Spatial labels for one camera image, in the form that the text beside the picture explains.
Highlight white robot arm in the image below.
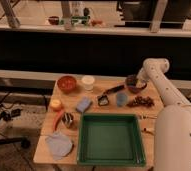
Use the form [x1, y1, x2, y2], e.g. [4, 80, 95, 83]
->
[137, 58, 191, 171]

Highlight blue eraser sponge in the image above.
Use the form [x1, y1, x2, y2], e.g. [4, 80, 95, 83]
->
[76, 97, 92, 113]

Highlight purple bowl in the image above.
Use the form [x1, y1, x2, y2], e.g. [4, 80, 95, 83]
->
[125, 75, 147, 94]

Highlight dark red background bowl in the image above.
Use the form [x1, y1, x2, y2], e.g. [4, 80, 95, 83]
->
[48, 16, 59, 25]

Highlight white cup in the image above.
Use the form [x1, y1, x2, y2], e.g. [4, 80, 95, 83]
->
[81, 75, 95, 91]

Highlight blue cup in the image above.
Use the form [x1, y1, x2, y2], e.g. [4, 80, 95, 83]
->
[116, 92, 128, 107]

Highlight metal cup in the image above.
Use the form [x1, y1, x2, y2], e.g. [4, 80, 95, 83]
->
[62, 113, 74, 128]

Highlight yellow round fruit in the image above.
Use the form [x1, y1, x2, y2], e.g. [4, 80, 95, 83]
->
[50, 99, 62, 111]

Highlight red chili pepper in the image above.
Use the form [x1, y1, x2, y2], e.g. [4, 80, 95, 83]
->
[53, 109, 65, 131]

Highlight bunch of dark grapes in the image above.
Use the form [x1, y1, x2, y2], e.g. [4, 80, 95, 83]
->
[127, 96, 154, 107]

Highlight green plastic tray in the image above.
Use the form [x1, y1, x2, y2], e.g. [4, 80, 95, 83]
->
[77, 113, 146, 167]

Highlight grey cloth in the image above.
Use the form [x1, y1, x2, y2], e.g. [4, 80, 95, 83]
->
[45, 132, 73, 160]

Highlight green white background object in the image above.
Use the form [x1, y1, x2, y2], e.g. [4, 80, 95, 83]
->
[59, 15, 91, 27]

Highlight black power adapter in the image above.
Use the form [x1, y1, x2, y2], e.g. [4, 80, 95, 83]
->
[10, 109, 21, 117]

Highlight black office chair base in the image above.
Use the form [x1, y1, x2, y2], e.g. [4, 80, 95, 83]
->
[0, 137, 31, 149]

